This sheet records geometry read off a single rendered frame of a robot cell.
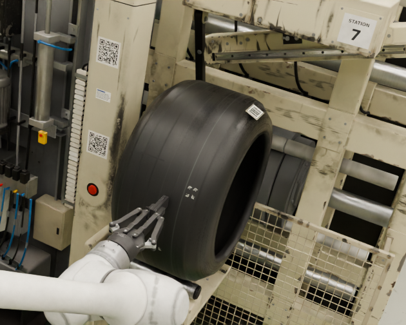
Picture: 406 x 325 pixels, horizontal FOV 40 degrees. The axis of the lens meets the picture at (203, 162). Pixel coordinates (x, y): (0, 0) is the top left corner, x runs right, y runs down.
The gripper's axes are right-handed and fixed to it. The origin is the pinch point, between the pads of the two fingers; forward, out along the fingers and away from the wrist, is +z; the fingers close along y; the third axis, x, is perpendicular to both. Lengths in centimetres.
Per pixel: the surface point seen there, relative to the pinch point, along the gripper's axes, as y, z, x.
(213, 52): 17, 65, -15
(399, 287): -79, 190, 154
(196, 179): -5.8, 7.7, -6.5
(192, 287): -7.8, 11.7, 34.4
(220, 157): -8.9, 14.1, -10.9
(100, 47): 36, 27, -24
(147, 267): 7.3, 11.5, 34.5
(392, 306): -77, 167, 151
